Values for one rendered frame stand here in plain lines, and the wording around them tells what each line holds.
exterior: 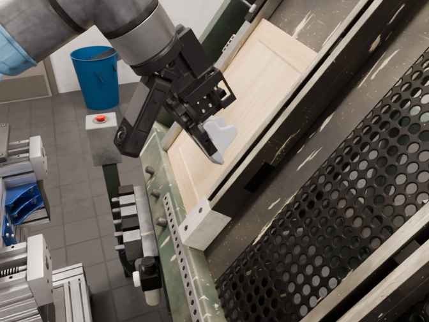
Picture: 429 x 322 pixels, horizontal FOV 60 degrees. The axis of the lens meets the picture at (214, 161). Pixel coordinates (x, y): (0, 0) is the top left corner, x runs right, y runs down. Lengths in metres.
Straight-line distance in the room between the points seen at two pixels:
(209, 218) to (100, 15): 0.62
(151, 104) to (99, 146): 1.09
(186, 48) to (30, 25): 0.17
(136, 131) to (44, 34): 0.15
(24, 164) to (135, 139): 0.84
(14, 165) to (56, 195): 1.50
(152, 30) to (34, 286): 0.64
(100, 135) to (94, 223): 1.04
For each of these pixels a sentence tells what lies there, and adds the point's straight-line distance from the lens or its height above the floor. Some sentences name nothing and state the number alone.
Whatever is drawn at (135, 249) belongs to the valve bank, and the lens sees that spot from 1.26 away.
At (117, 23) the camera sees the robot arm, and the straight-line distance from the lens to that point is 0.43.
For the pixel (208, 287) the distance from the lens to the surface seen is 0.93.
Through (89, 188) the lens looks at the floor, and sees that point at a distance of 2.77.
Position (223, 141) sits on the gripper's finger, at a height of 1.35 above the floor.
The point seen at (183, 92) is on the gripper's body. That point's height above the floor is 1.44.
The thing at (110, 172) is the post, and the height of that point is 0.69.
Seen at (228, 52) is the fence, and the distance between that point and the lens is 1.29.
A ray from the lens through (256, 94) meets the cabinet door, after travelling 1.07.
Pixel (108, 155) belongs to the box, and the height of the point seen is 0.80.
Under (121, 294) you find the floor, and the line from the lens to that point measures 2.07.
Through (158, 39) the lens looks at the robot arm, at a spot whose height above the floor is 1.51.
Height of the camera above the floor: 1.64
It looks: 34 degrees down
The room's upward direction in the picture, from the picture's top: straight up
